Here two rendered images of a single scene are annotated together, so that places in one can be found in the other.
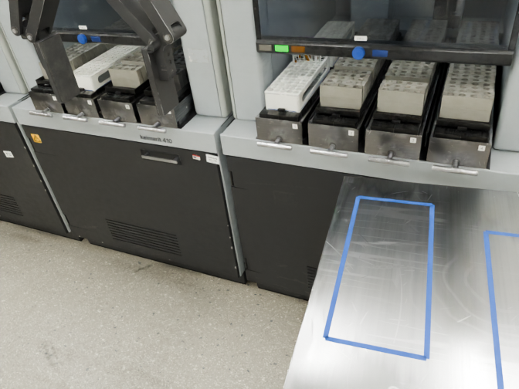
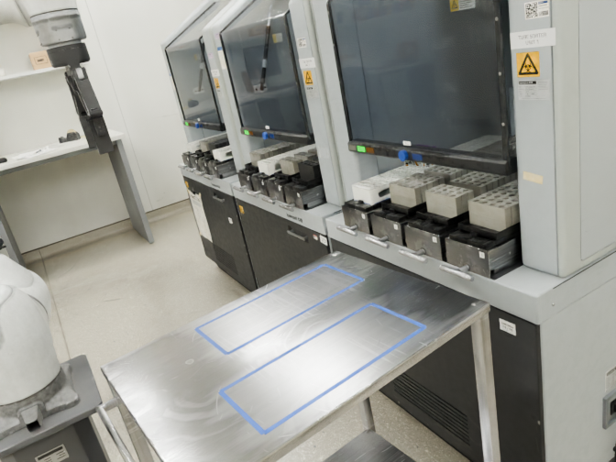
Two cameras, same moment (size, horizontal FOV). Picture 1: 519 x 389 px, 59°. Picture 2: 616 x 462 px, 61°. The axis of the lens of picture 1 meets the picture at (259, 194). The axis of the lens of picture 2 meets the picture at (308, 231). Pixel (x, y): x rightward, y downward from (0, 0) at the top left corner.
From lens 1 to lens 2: 0.87 m
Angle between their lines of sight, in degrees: 35
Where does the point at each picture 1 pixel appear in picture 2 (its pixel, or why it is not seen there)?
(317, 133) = (376, 225)
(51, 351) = not seen: hidden behind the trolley
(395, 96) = (436, 199)
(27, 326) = not seen: hidden behind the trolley
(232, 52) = (340, 150)
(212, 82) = (332, 175)
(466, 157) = (473, 262)
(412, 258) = (300, 305)
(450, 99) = (474, 205)
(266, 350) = (341, 437)
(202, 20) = (324, 124)
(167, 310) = not seen: hidden behind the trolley
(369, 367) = (194, 347)
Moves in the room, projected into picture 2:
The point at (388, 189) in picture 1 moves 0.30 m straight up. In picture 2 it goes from (349, 264) to (326, 137)
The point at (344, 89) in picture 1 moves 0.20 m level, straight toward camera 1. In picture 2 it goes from (403, 188) to (359, 214)
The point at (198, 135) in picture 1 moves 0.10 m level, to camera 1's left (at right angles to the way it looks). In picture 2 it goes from (314, 217) to (291, 216)
